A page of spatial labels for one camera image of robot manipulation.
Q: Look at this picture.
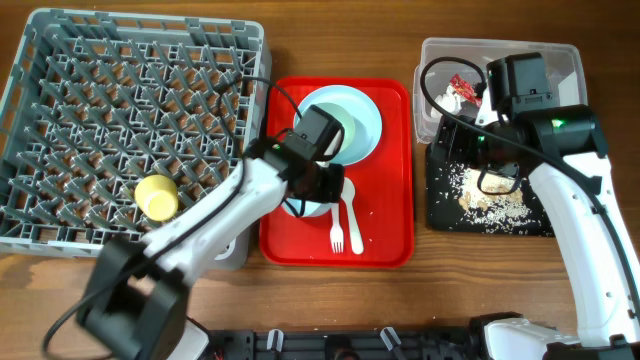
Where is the large light blue plate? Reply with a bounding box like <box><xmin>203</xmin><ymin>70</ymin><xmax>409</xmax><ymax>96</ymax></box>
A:
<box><xmin>298</xmin><ymin>85</ymin><xmax>382</xmax><ymax>166</ymax></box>

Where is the pile of rice scraps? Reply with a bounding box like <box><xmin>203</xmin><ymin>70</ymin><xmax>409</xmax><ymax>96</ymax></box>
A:
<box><xmin>427</xmin><ymin>162</ymin><xmax>544</xmax><ymax>234</ymax></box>

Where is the yellow plastic cup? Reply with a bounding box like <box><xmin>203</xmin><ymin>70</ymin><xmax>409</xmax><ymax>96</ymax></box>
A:
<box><xmin>134</xmin><ymin>175</ymin><xmax>179</xmax><ymax>222</ymax></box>

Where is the white plastic spoon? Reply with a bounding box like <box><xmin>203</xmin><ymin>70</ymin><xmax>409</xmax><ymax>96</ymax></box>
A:
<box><xmin>341</xmin><ymin>177</ymin><xmax>364</xmax><ymax>255</ymax></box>

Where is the white plastic fork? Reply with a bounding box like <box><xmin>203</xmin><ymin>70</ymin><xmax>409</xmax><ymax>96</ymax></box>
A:
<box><xmin>329</xmin><ymin>203</ymin><xmax>344</xmax><ymax>253</ymax></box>

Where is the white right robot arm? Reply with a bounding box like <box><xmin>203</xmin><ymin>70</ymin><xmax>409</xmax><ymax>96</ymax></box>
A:
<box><xmin>463</xmin><ymin>105</ymin><xmax>639</xmax><ymax>359</ymax></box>

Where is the white napkin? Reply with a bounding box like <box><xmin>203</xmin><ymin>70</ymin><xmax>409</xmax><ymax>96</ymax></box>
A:
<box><xmin>435</xmin><ymin>85</ymin><xmax>463</xmax><ymax>115</ymax></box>

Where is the light green bowl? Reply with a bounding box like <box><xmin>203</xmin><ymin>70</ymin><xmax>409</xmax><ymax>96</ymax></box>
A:
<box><xmin>281</xmin><ymin>102</ymin><xmax>355</xmax><ymax>217</ymax></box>

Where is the clear plastic waste bin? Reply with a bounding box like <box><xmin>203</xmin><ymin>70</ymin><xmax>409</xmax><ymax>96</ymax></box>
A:
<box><xmin>412</xmin><ymin>37</ymin><xmax>589</xmax><ymax>144</ymax></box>

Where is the red snack wrapper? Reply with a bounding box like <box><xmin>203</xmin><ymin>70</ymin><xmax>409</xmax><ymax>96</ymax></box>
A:
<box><xmin>449</xmin><ymin>74</ymin><xmax>482</xmax><ymax>107</ymax></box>

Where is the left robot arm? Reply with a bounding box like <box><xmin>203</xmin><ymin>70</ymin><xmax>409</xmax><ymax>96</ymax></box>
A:
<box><xmin>76</xmin><ymin>130</ymin><xmax>344</xmax><ymax>360</ymax></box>

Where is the white label on bin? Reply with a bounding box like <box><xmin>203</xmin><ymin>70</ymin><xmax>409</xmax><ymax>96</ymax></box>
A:
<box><xmin>558</xmin><ymin>72</ymin><xmax>580</xmax><ymax>107</ymax></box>

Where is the black food waste tray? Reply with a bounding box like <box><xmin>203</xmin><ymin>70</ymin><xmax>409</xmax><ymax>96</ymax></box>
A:
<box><xmin>425</xmin><ymin>119</ymin><xmax>554</xmax><ymax>237</ymax></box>

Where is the red plastic tray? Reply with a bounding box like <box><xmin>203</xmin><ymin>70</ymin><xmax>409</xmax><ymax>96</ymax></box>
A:
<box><xmin>259</xmin><ymin>76</ymin><xmax>414</xmax><ymax>268</ymax></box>

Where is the grey dishwasher rack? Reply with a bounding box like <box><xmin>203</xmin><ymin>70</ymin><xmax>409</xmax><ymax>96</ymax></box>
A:
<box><xmin>1</xmin><ymin>8</ymin><xmax>271</xmax><ymax>258</ymax></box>

